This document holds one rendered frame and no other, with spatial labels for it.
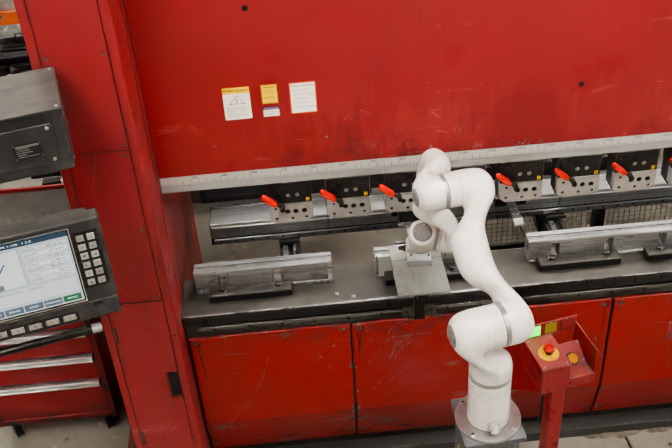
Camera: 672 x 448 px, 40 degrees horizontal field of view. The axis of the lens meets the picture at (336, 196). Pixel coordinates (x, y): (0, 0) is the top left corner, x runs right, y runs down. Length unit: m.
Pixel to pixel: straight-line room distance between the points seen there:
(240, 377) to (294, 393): 0.23
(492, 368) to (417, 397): 1.20
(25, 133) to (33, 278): 0.46
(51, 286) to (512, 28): 1.58
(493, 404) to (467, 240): 0.47
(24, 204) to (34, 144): 1.39
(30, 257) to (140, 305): 0.59
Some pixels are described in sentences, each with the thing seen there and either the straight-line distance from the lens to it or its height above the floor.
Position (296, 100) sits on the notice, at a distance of 2.99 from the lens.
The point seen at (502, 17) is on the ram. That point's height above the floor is 1.88.
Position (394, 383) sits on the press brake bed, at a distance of 3.68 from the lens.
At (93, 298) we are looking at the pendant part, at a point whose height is 1.32.
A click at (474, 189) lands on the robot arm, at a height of 1.64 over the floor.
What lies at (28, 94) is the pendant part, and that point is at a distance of 2.63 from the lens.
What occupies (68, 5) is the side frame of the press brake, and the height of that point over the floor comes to 2.12.
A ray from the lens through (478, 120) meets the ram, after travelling 3.12.
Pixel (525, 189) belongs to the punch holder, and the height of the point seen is 1.21.
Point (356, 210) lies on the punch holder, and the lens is 3.24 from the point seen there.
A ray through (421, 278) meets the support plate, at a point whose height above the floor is 1.00.
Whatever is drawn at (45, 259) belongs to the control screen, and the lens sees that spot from 2.77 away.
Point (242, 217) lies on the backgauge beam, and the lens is 3.62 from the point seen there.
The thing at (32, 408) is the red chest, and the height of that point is 0.21.
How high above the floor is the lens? 3.13
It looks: 36 degrees down
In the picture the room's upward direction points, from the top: 4 degrees counter-clockwise
